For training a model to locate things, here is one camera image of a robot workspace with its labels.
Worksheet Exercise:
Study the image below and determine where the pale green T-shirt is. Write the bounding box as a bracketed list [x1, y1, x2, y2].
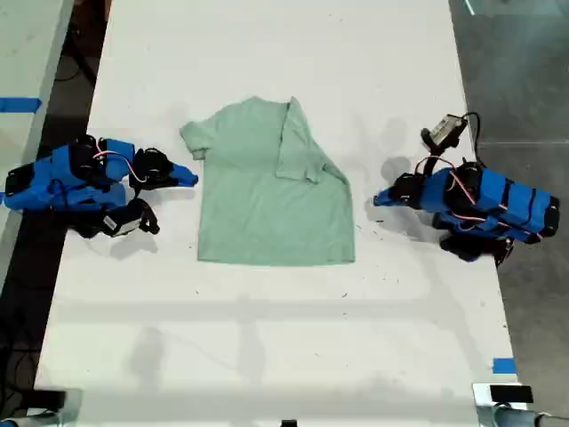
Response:
[179, 95, 357, 267]

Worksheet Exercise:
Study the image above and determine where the long blue tape strip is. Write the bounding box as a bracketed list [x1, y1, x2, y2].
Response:
[0, 97, 44, 113]

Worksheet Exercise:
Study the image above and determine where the pale side table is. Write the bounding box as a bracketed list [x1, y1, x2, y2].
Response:
[0, 0, 75, 279]

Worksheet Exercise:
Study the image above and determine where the metal table clamp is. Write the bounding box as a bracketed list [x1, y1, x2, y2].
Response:
[471, 383, 541, 427]
[24, 387, 84, 427]

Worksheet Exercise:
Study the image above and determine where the black camera stalk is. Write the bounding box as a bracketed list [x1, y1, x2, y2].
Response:
[127, 197, 161, 236]
[420, 141, 460, 177]

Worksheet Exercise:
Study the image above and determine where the black camera box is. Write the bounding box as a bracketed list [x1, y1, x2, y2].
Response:
[101, 207, 150, 238]
[421, 114, 469, 148]

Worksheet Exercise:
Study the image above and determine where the black camera cable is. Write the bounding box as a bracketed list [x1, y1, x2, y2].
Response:
[461, 111, 485, 166]

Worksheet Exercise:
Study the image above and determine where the black floor cable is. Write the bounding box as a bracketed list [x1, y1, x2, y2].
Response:
[0, 306, 39, 422]
[55, 42, 100, 85]

